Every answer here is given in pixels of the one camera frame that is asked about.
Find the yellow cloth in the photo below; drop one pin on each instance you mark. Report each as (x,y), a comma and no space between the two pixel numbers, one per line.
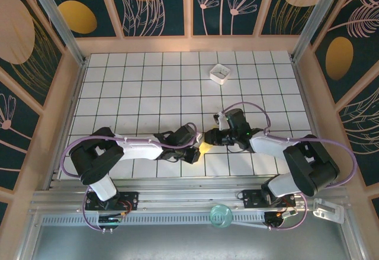
(204,147)

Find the aluminium side rail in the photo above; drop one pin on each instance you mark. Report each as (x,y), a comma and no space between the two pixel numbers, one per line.
(75,94)
(304,94)

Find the right black controller board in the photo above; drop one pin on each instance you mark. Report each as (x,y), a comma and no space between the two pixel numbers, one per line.
(276,218)

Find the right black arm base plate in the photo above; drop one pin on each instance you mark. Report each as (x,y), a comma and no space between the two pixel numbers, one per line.
(251,199)

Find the white square box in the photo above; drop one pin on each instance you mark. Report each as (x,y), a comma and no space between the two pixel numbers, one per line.
(220,73)

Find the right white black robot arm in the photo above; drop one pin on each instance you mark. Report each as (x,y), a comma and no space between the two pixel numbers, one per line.
(308,165)

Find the aluminium corner post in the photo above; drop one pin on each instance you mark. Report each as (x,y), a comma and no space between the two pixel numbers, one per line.
(316,17)
(56,17)

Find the clear round glass cup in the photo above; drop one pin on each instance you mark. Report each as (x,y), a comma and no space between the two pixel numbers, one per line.
(220,216)

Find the left black controller board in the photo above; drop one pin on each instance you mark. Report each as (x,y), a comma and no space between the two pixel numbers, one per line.
(111,220)

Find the grey metal sheet panel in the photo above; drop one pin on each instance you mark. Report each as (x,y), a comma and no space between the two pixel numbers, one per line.
(177,245)

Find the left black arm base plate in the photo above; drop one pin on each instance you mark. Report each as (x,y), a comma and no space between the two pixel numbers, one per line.
(130,199)

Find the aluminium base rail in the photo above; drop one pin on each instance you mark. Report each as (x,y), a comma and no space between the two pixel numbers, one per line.
(183,196)

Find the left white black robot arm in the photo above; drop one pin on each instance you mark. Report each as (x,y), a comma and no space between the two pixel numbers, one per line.
(94,159)

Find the black controller board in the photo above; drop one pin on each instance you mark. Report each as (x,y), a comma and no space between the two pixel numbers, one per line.
(111,220)
(276,218)

